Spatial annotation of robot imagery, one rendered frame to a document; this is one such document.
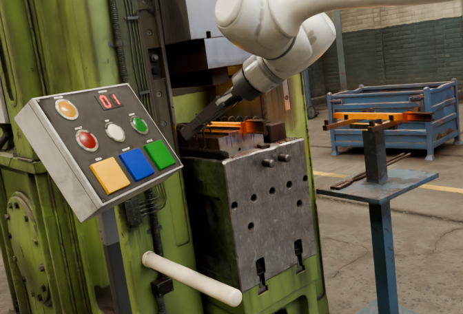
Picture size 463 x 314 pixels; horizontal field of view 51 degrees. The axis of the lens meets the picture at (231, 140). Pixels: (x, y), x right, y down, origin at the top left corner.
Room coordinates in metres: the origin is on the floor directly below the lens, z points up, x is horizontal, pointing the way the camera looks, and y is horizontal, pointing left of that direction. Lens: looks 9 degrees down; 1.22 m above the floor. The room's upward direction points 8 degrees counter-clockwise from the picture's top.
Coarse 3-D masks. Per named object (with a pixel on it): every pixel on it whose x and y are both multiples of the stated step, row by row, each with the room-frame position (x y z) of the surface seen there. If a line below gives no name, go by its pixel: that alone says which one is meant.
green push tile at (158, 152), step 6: (150, 144) 1.23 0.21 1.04; (156, 144) 1.25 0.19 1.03; (162, 144) 1.27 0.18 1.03; (150, 150) 1.21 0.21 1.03; (156, 150) 1.23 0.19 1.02; (162, 150) 1.25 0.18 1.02; (150, 156) 1.21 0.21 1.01; (156, 156) 1.22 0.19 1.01; (162, 156) 1.23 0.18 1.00; (168, 156) 1.25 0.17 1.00; (156, 162) 1.20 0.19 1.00; (162, 162) 1.22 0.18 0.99; (168, 162) 1.24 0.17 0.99; (174, 162) 1.26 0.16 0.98; (162, 168) 1.20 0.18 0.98
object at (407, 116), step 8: (336, 112) 2.03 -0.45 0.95; (344, 112) 1.99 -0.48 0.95; (352, 112) 1.96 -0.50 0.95; (360, 112) 1.93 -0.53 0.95; (408, 112) 1.73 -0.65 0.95; (416, 112) 1.71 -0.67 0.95; (424, 112) 1.69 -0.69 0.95; (432, 112) 1.66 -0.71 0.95; (400, 120) 1.75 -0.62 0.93; (408, 120) 1.72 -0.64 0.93; (416, 120) 1.70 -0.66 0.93; (424, 120) 1.67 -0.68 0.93; (432, 120) 1.66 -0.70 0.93
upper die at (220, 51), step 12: (168, 48) 1.73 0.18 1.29; (180, 48) 1.67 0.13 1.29; (192, 48) 1.61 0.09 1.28; (204, 48) 1.56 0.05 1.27; (216, 48) 1.59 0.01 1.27; (228, 48) 1.62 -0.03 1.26; (168, 60) 1.73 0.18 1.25; (180, 60) 1.68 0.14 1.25; (192, 60) 1.62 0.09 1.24; (204, 60) 1.57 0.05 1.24; (216, 60) 1.58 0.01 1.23; (228, 60) 1.61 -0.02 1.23; (240, 60) 1.65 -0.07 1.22
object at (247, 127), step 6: (252, 120) 1.61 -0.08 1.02; (258, 120) 1.58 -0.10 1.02; (264, 120) 1.57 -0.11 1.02; (240, 126) 1.64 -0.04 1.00; (246, 126) 1.62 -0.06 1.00; (252, 126) 1.60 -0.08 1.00; (258, 126) 1.58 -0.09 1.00; (264, 126) 1.56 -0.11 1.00; (246, 132) 1.62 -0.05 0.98; (252, 132) 1.59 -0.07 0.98; (258, 132) 1.57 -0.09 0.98; (264, 132) 1.56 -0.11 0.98
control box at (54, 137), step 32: (64, 96) 1.12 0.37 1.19; (96, 96) 1.21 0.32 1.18; (128, 96) 1.31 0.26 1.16; (32, 128) 1.05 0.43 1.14; (64, 128) 1.06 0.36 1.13; (96, 128) 1.13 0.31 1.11; (128, 128) 1.22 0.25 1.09; (64, 160) 1.02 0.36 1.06; (96, 160) 1.06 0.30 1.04; (64, 192) 1.03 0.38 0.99; (96, 192) 1.00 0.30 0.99; (128, 192) 1.07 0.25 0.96
